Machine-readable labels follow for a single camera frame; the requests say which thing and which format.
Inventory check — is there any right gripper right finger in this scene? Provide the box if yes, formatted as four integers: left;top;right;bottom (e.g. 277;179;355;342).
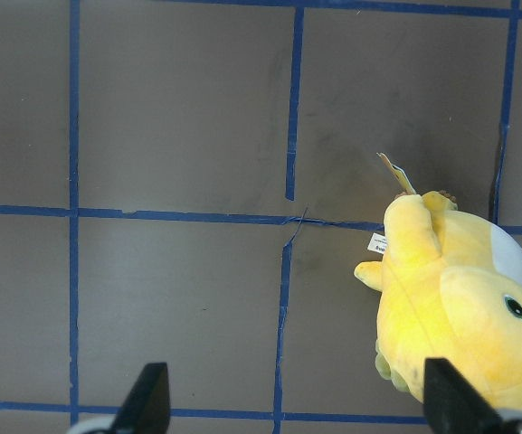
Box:
423;358;502;434

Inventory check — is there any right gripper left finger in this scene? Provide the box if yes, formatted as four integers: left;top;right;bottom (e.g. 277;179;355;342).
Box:
111;363;170;433

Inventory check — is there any yellow plush toy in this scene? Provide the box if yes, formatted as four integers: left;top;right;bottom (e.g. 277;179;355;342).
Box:
354;165;522;410

